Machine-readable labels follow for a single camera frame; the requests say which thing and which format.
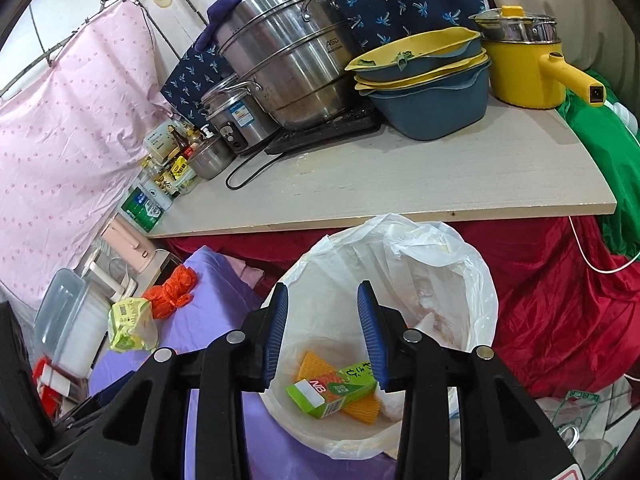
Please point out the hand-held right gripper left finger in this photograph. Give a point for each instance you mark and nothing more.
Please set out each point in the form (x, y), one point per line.
(277, 330)

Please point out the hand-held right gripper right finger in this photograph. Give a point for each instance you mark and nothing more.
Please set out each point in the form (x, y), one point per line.
(372, 335)

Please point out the orange waffle sponge cloth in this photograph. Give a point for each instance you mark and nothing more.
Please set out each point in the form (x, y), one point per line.
(312, 365)

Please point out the green cardboard box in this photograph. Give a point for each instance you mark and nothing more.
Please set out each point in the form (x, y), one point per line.
(330, 392)

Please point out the white bagged trash bin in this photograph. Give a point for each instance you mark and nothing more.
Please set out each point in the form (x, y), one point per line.
(440, 270)

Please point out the purple tablecloth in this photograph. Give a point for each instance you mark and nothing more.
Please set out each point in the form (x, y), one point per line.
(220, 285)

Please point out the white dish rack grey lid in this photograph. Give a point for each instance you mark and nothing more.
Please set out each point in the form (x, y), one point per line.
(65, 320)

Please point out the red-orange plastic bag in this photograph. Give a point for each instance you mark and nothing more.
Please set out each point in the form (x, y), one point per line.
(170, 292)

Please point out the yellow tissue pack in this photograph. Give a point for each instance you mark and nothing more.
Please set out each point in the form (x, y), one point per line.
(127, 320)

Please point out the cream glass electric kettle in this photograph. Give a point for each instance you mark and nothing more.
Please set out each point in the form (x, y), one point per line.
(112, 280)

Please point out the wooden shelf board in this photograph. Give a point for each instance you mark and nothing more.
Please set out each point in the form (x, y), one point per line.
(400, 180)

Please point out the pink electric kettle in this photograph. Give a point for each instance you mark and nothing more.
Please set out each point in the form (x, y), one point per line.
(132, 250)

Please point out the red cloth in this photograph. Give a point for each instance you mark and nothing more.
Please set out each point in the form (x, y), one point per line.
(550, 310)

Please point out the small steel pot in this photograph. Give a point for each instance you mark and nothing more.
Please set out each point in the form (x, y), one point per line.
(210, 160)

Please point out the yellow seasoning packet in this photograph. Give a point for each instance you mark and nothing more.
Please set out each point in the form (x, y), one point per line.
(179, 166)

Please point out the black induction cooktop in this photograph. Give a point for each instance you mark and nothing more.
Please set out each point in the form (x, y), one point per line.
(325, 130)

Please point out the dark soy sauce bottle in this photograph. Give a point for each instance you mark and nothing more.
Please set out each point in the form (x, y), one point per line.
(182, 147)

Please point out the steel rice cooker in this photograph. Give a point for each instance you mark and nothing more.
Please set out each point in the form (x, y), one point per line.
(240, 120)

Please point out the clear glass jar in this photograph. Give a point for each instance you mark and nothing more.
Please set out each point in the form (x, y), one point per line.
(567, 435)

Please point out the white carton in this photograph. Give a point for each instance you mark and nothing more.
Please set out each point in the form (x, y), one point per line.
(160, 142)

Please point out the blue yellow basin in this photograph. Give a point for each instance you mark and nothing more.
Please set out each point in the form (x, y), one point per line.
(425, 76)
(430, 110)
(420, 47)

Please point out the pink dotted cloth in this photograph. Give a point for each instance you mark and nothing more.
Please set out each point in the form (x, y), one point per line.
(65, 150)

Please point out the large steel steamer pot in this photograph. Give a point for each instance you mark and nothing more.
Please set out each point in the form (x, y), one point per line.
(290, 50)

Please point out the green cloth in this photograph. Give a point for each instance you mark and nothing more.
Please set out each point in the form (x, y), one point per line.
(610, 160)

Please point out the yellow electric pot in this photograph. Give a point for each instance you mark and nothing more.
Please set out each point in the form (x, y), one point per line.
(520, 75)

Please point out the purple cloth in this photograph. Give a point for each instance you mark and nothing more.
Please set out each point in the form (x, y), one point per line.
(235, 5)

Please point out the white plastic bottle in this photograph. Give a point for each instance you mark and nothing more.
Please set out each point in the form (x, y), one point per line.
(625, 115)

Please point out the beige cloth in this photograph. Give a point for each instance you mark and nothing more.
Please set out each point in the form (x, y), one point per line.
(575, 15)

